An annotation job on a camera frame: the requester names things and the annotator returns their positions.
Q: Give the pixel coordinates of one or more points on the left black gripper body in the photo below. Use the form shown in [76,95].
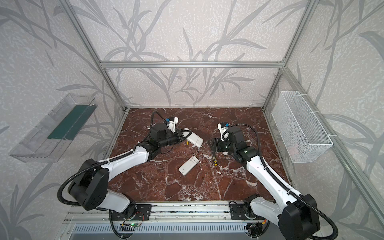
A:
[180,137]

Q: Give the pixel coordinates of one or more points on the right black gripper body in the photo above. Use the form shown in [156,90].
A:
[215,144]

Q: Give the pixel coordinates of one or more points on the white remote control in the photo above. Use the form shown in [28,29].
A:
[189,165]
[195,139]

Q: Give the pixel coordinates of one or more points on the black yellow screwdriver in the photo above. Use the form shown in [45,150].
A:
[214,158]

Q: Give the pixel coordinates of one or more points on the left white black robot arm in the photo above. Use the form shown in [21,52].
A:
[89,187]

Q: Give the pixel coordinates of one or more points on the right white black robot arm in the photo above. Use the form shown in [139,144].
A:
[296,215]

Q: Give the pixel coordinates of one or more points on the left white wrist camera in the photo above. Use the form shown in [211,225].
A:
[171,123]

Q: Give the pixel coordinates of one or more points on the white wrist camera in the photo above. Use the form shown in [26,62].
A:
[223,126]
[171,123]

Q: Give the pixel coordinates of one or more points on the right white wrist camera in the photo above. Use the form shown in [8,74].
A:
[223,126]

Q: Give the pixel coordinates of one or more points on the white wire mesh basket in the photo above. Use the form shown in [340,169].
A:
[303,135]

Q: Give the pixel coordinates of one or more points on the aluminium mounting rail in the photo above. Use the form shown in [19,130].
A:
[169,212]

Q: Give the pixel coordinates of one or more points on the aluminium frame crossbar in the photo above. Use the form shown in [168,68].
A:
[168,64]

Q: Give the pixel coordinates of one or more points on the clear plastic wall bin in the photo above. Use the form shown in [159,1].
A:
[47,142]

